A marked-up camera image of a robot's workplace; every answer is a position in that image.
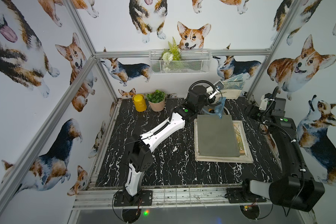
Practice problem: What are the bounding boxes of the fern and white flower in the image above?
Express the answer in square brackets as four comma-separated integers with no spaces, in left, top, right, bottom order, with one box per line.
[160,38,182,73]

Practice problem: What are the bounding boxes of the cream canvas bag with photo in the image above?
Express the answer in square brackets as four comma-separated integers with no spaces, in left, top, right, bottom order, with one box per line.
[194,119,254,164]

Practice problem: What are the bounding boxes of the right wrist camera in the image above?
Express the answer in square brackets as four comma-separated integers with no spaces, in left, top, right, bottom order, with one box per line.
[259,93,286,117]

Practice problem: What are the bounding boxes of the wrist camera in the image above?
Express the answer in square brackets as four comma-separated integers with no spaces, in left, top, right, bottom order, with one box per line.
[259,93,286,117]
[186,80,225,109]

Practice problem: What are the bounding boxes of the cream bag with blue print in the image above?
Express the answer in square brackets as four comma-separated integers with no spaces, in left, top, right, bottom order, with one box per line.
[201,75,245,119]

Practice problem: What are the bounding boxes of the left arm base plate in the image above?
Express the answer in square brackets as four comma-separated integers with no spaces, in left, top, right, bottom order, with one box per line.
[113,190,153,207]

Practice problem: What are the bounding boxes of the aluminium frame rail structure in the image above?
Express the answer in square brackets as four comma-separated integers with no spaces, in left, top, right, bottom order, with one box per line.
[0,0,336,224]

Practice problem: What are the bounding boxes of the grey-green canvas bag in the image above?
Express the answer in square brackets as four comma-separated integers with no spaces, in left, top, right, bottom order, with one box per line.
[195,115,240,158]

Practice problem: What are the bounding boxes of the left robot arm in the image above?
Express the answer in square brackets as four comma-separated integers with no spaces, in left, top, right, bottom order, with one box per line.
[124,101,200,201]

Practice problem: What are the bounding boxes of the small potted green plant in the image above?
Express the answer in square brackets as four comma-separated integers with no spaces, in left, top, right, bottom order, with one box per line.
[146,90,166,112]

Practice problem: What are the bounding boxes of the white wire mesh basket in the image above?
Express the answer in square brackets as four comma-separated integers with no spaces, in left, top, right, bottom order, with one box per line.
[149,49,212,74]

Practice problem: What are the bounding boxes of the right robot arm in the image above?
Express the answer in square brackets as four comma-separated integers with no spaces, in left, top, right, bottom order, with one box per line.
[246,105,325,212]

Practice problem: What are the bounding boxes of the yellow cylindrical canister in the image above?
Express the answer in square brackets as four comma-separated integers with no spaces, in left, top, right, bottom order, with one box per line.
[132,94,147,112]

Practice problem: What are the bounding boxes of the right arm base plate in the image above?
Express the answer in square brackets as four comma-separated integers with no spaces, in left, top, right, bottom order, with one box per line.
[225,187,267,203]

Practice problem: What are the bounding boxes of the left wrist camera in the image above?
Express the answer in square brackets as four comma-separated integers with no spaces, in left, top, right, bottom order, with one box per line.
[186,80,225,109]

